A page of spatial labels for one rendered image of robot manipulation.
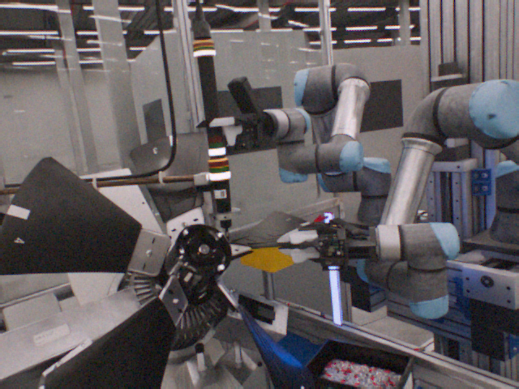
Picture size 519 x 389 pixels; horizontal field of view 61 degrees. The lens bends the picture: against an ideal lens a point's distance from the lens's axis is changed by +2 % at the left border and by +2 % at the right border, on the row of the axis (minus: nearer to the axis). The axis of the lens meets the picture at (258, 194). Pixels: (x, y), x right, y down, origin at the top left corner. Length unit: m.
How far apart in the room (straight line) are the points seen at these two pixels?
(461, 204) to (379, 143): 3.76
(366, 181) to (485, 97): 0.75
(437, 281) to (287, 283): 1.29
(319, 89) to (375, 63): 3.92
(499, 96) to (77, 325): 0.92
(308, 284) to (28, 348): 1.60
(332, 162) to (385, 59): 4.36
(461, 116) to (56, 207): 0.82
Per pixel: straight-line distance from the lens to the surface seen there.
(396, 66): 5.52
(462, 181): 1.59
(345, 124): 1.17
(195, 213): 0.96
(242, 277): 1.95
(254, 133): 1.00
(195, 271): 0.84
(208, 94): 0.92
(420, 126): 1.08
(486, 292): 1.37
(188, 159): 1.05
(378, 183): 1.66
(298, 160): 1.11
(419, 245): 0.92
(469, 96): 1.02
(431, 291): 0.96
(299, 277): 2.22
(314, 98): 1.43
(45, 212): 0.89
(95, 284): 1.10
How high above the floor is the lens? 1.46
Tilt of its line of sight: 10 degrees down
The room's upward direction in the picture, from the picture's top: 6 degrees counter-clockwise
